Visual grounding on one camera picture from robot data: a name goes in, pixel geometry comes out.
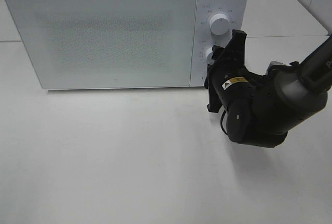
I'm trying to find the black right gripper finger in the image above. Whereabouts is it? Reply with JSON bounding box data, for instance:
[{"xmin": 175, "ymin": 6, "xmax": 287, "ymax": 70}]
[
  {"xmin": 211, "ymin": 45, "xmax": 224, "ymax": 61},
  {"xmin": 231, "ymin": 29, "xmax": 247, "ymax": 47}
]

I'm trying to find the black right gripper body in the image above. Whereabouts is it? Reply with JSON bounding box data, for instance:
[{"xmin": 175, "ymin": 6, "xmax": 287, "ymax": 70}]
[{"xmin": 204, "ymin": 42, "xmax": 250, "ymax": 113}]

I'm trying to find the white timer knob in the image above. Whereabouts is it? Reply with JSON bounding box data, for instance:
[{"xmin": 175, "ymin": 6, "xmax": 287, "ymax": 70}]
[{"xmin": 204, "ymin": 47, "xmax": 214, "ymax": 65}]

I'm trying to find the white microwave door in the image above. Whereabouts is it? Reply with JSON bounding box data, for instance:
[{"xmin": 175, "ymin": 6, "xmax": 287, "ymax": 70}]
[{"xmin": 5, "ymin": 0, "xmax": 196, "ymax": 90}]

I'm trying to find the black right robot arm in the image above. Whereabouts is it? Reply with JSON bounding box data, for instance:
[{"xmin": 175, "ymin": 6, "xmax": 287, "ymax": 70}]
[{"xmin": 204, "ymin": 30, "xmax": 331, "ymax": 148}]

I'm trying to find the upper white power knob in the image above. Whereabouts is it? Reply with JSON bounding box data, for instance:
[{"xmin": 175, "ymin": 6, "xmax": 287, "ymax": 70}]
[{"xmin": 209, "ymin": 13, "xmax": 230, "ymax": 35}]

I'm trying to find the white microwave oven body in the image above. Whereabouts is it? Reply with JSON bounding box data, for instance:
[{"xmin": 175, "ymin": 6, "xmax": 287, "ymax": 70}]
[{"xmin": 4, "ymin": 0, "xmax": 250, "ymax": 92}]

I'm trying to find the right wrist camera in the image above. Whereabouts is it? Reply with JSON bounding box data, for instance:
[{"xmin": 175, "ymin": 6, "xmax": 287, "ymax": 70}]
[{"xmin": 266, "ymin": 61, "xmax": 286, "ymax": 75}]

